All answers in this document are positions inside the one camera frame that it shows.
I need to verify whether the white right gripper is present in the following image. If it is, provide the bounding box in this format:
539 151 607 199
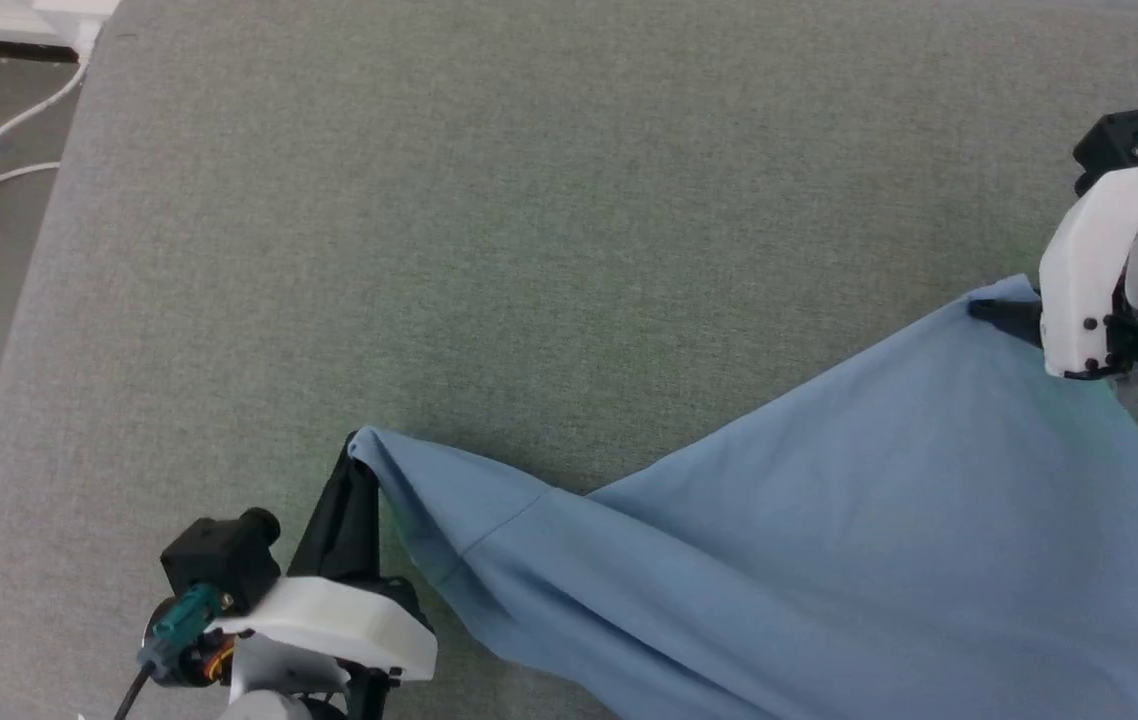
966 157 1138 381

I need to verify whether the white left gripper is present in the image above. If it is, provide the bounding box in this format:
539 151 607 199
212 432 438 703

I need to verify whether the light blue shirt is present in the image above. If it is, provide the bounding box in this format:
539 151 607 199
348 274 1138 720

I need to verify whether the teal plug left camera cable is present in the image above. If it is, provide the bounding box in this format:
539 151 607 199
114 584 227 720

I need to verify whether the thin white floor cable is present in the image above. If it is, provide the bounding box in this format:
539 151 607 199
0 160 63 201

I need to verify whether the thick white floor cable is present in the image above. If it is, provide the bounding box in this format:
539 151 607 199
0 55 92 227

